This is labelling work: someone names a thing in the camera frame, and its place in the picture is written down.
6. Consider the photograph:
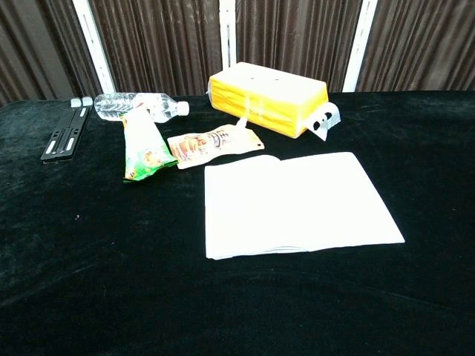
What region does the black cover white page notebook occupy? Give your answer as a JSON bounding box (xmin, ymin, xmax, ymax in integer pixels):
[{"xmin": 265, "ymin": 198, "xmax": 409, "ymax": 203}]
[{"xmin": 204, "ymin": 151, "xmax": 406, "ymax": 260}]

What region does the orange sauce pouch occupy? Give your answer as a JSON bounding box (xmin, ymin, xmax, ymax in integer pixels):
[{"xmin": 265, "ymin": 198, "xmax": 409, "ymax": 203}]
[{"xmin": 166, "ymin": 116, "xmax": 266, "ymax": 171}]

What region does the yellow tissue pack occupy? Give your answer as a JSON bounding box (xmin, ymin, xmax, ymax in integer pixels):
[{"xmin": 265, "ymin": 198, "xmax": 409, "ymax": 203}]
[{"xmin": 206, "ymin": 62, "xmax": 341, "ymax": 142}]

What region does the green snack bag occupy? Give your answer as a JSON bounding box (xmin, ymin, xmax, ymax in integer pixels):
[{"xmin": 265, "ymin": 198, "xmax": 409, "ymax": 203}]
[{"xmin": 121, "ymin": 107, "xmax": 179, "ymax": 183}]

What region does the clear plastic water bottle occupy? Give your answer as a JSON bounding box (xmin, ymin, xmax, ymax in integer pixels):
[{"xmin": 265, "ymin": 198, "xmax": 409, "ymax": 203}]
[{"xmin": 94, "ymin": 92, "xmax": 191, "ymax": 124}]

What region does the black velvet table cloth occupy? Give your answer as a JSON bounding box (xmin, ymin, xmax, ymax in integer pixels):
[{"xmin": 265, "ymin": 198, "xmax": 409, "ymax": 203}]
[{"xmin": 0, "ymin": 90, "xmax": 475, "ymax": 356}]

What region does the brown pleated curtain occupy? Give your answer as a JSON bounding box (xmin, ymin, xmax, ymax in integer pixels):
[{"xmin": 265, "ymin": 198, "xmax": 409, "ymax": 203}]
[
  {"xmin": 88, "ymin": 0, "xmax": 223, "ymax": 96},
  {"xmin": 0, "ymin": 0, "xmax": 102, "ymax": 107},
  {"xmin": 235, "ymin": 0, "xmax": 363, "ymax": 93},
  {"xmin": 356, "ymin": 0, "xmax": 475, "ymax": 93}
]

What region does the black folding stand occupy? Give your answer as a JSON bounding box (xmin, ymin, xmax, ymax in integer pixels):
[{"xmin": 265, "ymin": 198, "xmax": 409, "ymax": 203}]
[{"xmin": 40, "ymin": 96, "xmax": 94, "ymax": 162}]

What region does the white slotted post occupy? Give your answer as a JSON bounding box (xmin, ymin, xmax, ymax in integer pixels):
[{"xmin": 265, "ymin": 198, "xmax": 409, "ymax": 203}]
[
  {"xmin": 218, "ymin": 0, "xmax": 238, "ymax": 70},
  {"xmin": 71, "ymin": 0, "xmax": 118, "ymax": 96},
  {"xmin": 341, "ymin": 0, "xmax": 379, "ymax": 93}
]

